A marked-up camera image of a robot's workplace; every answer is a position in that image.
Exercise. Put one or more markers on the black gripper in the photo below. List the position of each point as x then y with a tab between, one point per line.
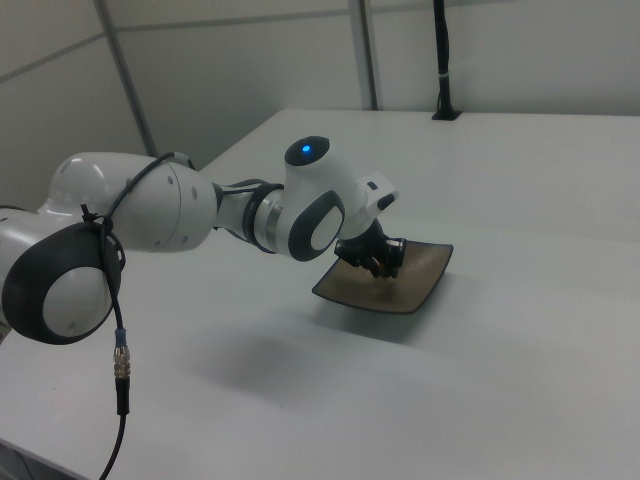
365	245

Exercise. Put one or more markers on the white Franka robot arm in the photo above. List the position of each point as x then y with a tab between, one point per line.
150	210

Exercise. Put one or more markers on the square brown ceramic plate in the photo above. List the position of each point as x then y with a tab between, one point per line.
417	290

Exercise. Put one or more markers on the grey vertical wall post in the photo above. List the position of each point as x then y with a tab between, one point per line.
125	75
369	50

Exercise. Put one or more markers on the black camera stand pole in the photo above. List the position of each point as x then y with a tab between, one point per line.
443	50

